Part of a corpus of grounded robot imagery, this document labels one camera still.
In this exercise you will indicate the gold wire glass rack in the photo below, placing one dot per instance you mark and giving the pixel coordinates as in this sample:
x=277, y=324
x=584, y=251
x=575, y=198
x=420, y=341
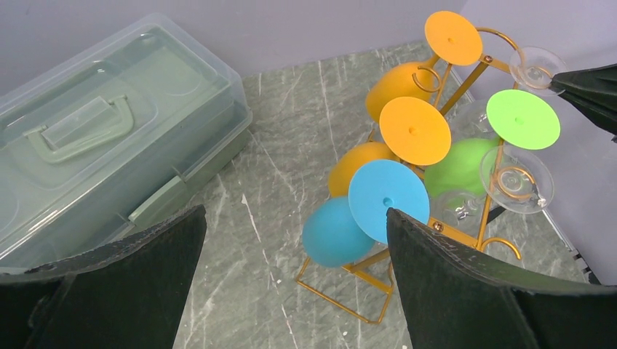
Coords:
x=479, y=243

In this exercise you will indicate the orange wine glass front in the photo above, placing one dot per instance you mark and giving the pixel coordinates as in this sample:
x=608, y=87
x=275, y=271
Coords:
x=413, y=131

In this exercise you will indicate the orange wine glass rear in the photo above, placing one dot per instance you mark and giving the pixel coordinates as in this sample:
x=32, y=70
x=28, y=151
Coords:
x=452, y=38

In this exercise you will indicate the blue wine glass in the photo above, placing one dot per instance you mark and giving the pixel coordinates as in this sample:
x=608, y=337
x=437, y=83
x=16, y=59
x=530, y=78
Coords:
x=345, y=228

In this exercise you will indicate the orange wine glass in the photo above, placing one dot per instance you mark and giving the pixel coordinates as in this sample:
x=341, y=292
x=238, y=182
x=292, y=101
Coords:
x=413, y=131
x=452, y=38

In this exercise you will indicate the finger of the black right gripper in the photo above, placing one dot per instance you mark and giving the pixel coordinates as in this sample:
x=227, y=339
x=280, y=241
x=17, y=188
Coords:
x=602, y=112
x=588, y=83

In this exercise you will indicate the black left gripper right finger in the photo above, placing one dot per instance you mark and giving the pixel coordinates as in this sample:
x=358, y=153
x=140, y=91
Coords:
x=454, y=296

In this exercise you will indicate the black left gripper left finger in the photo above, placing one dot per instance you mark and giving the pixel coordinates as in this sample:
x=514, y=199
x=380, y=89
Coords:
x=129, y=293

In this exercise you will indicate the clear wine glass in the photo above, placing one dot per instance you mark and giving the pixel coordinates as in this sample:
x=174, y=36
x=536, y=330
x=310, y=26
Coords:
x=514, y=178
x=535, y=72

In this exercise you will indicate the clear wine glass front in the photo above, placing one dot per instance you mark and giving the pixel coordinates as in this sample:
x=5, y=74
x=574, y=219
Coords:
x=514, y=178

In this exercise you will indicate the green wine glass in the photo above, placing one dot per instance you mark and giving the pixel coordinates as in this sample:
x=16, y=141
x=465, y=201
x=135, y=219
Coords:
x=458, y=162

